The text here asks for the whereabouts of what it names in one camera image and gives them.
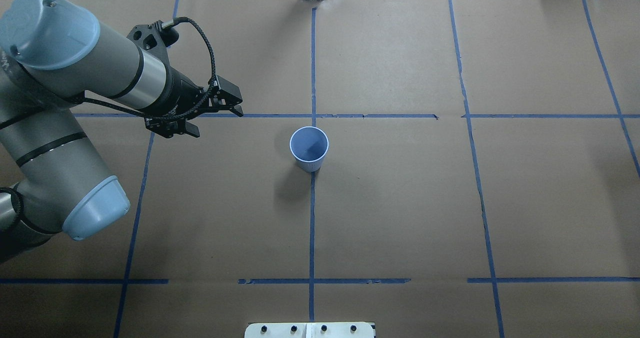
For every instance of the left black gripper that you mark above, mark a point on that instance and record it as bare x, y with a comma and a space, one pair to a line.
181, 94

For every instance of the light blue ribbed cup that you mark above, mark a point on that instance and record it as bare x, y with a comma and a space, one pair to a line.
309, 146

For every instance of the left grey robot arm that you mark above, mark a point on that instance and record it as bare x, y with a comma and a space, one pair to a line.
56, 55

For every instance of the white button box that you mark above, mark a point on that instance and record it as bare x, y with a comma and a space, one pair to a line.
311, 329

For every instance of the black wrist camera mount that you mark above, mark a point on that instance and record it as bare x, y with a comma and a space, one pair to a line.
155, 36

